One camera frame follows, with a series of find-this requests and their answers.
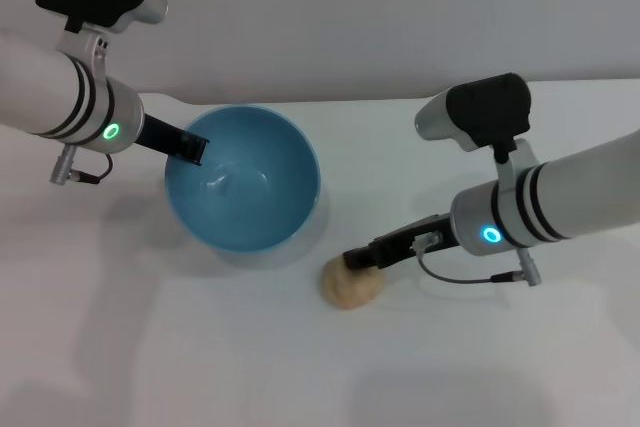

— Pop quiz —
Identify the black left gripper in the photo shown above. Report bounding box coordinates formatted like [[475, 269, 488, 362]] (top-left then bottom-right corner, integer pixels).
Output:
[[133, 113, 211, 168]]

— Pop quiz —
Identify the arm cable with plug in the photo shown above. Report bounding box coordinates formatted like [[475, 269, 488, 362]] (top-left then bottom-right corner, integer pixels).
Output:
[[48, 143, 114, 185], [411, 230, 537, 289]]

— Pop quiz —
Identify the left arm cable with plug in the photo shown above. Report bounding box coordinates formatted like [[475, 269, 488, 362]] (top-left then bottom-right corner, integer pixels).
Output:
[[48, 143, 114, 185]]

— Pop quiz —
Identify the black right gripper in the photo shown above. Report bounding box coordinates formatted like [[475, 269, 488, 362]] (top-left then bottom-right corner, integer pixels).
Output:
[[341, 213, 460, 271]]

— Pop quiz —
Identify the blue ceramic bowl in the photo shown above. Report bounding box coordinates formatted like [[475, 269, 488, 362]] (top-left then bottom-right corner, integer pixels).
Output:
[[164, 104, 323, 266]]

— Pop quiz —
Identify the beige egg yolk pastry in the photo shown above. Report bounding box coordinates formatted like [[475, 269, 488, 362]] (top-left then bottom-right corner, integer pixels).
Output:
[[319, 254, 386, 311]]

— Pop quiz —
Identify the right arm cable with plug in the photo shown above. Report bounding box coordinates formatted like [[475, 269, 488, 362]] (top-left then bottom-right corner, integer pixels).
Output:
[[411, 230, 537, 289]]

